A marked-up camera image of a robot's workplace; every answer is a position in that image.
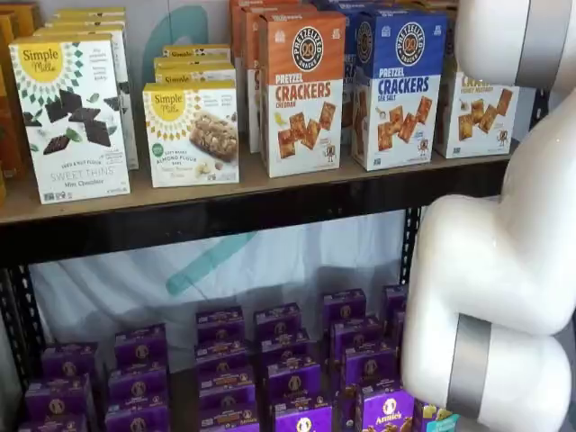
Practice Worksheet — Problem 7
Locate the orange cheddar pretzel crackers box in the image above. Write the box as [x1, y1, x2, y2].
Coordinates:
[228, 0, 289, 59]
[239, 3, 320, 155]
[257, 9, 348, 179]

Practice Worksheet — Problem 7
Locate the purple Annie's box red label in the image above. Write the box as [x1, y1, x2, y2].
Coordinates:
[329, 317, 383, 352]
[321, 290, 368, 324]
[337, 382, 418, 432]
[339, 345, 398, 389]

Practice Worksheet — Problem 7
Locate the upper wooden shelf board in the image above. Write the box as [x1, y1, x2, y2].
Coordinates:
[0, 139, 518, 226]

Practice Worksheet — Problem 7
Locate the purple Annie's box teal label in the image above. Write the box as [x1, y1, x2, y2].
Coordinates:
[382, 284, 410, 316]
[389, 309, 408, 347]
[412, 398, 456, 432]

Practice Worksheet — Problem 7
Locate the Simple Mills almond bars box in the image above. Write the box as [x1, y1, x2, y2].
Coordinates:
[153, 56, 238, 89]
[161, 43, 232, 63]
[142, 79, 241, 189]

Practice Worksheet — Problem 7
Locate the purple Annie's box orange label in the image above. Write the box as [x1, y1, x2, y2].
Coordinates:
[198, 389, 258, 418]
[259, 337, 312, 366]
[197, 366, 256, 393]
[254, 302, 302, 344]
[195, 307, 247, 346]
[271, 398, 335, 432]
[200, 411, 263, 432]
[195, 340, 251, 371]
[265, 359, 323, 404]

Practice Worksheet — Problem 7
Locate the orange snack box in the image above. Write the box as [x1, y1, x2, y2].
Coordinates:
[8, 1, 41, 41]
[0, 12, 31, 181]

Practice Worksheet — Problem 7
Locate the black metal shelf frame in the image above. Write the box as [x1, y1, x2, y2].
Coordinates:
[0, 159, 512, 432]

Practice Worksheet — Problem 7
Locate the blue sea salt crackers box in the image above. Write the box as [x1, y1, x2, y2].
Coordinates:
[340, 11, 374, 146]
[310, 0, 451, 17]
[349, 9, 450, 173]

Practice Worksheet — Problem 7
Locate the honey mustard pretzel crackers box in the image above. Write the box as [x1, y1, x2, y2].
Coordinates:
[433, 69, 522, 160]

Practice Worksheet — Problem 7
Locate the Simple Mills Sweet Thins box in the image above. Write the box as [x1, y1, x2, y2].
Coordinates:
[54, 6, 127, 23]
[43, 16, 128, 33]
[32, 25, 140, 172]
[7, 32, 132, 206]

